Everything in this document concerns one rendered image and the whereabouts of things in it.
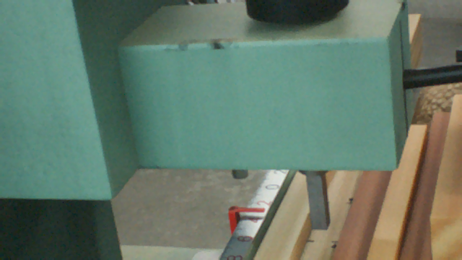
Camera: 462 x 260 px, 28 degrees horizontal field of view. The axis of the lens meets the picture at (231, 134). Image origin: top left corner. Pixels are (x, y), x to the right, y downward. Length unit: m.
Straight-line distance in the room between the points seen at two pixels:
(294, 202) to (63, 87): 0.17
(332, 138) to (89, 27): 0.13
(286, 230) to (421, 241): 0.07
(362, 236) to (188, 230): 2.03
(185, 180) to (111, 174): 2.35
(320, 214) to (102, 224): 0.21
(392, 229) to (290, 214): 0.07
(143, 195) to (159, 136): 2.29
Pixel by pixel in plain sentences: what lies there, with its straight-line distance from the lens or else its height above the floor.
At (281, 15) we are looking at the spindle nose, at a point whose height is 1.08.
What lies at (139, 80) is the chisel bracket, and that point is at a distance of 0.47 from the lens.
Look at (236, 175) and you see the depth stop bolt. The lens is 0.57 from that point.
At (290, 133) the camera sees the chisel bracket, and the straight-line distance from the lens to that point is 0.46.
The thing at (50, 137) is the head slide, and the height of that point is 1.04.
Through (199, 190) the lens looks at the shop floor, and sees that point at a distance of 2.74.
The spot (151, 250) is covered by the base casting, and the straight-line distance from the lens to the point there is 0.83.
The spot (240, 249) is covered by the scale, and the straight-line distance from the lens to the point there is 0.49.
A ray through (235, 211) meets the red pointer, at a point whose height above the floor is 0.96.
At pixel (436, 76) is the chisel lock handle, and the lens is 0.47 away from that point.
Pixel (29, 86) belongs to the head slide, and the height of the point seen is 1.06.
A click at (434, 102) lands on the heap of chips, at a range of 0.75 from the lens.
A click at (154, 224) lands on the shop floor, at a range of 2.59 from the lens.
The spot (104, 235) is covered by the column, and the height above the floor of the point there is 0.89.
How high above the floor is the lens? 1.20
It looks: 23 degrees down
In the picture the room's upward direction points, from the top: 8 degrees counter-clockwise
